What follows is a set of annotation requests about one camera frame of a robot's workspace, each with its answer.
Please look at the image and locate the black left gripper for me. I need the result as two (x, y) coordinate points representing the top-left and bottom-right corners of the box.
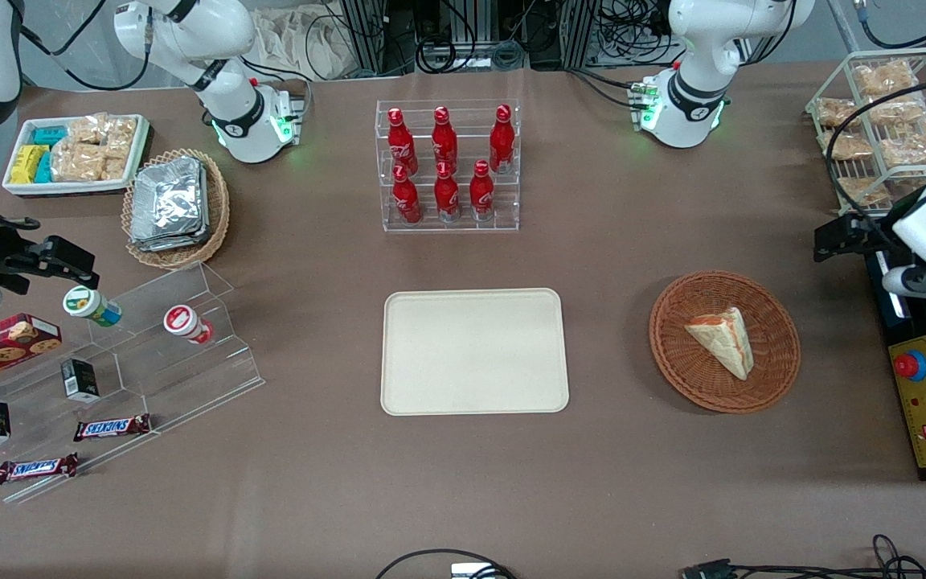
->
(813, 190), (924, 264)

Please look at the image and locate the triangular sandwich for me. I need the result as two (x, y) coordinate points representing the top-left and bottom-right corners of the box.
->
(685, 306), (756, 382)

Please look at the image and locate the white rectangular snack tray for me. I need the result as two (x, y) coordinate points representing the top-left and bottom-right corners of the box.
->
(2, 113), (152, 197)

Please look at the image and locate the light tan wicker basket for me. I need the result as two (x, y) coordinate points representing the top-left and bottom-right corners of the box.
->
(121, 148), (232, 270)

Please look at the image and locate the brown round wicker basket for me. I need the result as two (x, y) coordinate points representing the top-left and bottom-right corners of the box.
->
(648, 270), (802, 415)

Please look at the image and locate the beige plastic tray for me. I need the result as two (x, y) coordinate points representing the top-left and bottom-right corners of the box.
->
(380, 288), (572, 417)

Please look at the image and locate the clear bagged pastry snack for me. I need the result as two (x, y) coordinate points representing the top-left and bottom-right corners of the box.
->
(876, 117), (926, 167)
(836, 176), (891, 207)
(820, 130), (875, 161)
(865, 96), (926, 126)
(816, 97), (858, 129)
(852, 60), (920, 98)

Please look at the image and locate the green lid yogurt cup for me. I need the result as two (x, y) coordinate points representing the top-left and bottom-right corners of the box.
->
(62, 285), (123, 328)

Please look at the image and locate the yellow snack pack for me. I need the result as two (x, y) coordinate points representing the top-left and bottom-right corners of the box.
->
(10, 144), (48, 185)

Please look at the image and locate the silver foil pack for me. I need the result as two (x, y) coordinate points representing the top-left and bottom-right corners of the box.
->
(129, 225), (212, 253)
(133, 157), (207, 240)

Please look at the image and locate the red emergency stop button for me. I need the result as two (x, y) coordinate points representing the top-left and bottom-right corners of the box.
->
(894, 349), (926, 384)

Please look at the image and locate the red lid yogurt cup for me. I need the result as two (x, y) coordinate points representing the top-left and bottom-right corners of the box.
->
(162, 303), (215, 346)

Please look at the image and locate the brown Snickers bar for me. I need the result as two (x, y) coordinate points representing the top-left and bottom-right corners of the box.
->
(72, 413), (153, 443)
(0, 453), (80, 486)

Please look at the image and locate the clear acrylic stepped shelf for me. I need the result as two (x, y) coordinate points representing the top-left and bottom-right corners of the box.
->
(0, 261), (266, 506)

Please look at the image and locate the black yellow control box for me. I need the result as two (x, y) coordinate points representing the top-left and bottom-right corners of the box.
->
(864, 248), (926, 483)

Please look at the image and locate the grey metal strut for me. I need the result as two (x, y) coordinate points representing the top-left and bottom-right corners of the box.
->
(827, 0), (863, 55)

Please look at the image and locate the beige crumpled cloth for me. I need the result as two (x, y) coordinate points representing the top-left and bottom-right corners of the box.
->
(252, 6), (353, 82)

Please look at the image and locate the red cola bottle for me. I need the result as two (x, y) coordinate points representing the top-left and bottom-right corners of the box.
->
(469, 159), (496, 222)
(431, 106), (460, 170)
(433, 161), (461, 223)
(489, 105), (516, 175)
(387, 108), (419, 175)
(391, 165), (423, 225)

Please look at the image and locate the clear acrylic bottle rack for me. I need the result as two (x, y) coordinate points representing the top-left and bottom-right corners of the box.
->
(375, 99), (522, 234)

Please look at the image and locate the cream wire rack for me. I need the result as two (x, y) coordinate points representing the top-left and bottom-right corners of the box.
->
(804, 47), (926, 216)

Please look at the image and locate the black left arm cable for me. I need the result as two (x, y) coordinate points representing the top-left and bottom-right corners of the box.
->
(835, 72), (926, 246)

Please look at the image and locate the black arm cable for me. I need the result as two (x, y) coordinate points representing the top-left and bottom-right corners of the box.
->
(19, 0), (155, 92)
(835, 72), (926, 246)

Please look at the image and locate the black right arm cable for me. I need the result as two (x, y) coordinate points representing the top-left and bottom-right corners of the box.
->
(19, 0), (155, 92)

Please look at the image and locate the aluminium frame profile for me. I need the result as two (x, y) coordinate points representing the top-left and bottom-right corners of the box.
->
(567, 0), (600, 70)
(340, 0), (388, 76)

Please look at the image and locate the black tangled cable with plug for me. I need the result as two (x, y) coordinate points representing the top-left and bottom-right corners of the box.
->
(680, 534), (926, 579)

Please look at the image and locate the black looped floor cable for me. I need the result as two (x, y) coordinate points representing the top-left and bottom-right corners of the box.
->
(374, 548), (518, 579)

